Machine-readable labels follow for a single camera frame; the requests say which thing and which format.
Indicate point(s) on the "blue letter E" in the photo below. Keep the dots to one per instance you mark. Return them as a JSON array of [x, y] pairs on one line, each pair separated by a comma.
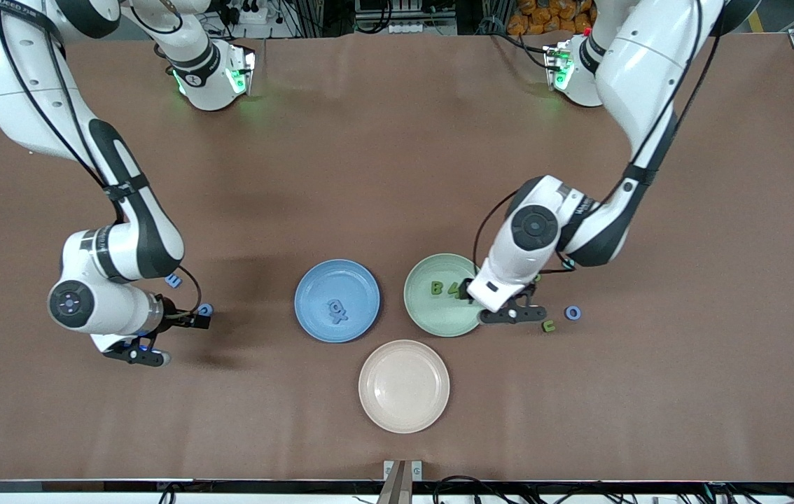
[[173, 281]]

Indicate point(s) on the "blue plate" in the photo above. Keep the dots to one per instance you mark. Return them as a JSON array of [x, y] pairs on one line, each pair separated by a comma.
[[351, 280]]

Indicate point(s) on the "blue letter G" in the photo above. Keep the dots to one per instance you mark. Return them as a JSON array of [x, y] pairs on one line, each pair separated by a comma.
[[206, 308]]

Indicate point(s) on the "blue letter X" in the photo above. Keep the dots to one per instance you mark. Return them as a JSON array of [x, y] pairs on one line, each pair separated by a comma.
[[341, 316]]

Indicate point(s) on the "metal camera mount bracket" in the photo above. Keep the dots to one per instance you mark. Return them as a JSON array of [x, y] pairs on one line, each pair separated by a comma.
[[402, 479]]

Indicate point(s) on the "blue letter O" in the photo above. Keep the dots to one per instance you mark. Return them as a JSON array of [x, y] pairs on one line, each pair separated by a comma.
[[567, 313]]

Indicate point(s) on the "green letter N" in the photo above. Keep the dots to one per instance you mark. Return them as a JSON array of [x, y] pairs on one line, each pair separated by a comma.
[[451, 289]]

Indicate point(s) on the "green letter B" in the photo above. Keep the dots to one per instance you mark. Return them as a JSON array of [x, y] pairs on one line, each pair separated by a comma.
[[436, 288]]

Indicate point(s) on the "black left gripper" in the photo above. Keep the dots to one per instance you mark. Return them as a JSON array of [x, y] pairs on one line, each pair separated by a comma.
[[469, 289]]

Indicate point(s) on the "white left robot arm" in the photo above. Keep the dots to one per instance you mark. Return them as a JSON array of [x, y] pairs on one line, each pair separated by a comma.
[[642, 70]]

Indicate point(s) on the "brown table cover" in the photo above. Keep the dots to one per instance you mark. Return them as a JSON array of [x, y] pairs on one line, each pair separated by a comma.
[[397, 175]]

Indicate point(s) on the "beige plate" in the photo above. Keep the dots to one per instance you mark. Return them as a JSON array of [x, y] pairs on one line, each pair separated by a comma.
[[404, 386]]

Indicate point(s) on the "green plate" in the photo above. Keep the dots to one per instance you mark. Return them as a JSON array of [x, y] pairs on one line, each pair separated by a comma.
[[425, 311]]

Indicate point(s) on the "white power strip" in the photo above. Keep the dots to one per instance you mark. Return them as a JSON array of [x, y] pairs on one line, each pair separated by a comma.
[[253, 12]]

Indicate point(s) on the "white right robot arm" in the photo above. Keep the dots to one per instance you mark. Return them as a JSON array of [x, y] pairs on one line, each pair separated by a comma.
[[19, 84]]

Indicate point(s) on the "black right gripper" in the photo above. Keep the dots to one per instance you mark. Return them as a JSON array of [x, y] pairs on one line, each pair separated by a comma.
[[170, 312]]

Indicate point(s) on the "bag of oranges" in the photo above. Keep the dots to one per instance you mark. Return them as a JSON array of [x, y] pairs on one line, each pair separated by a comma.
[[544, 17]]

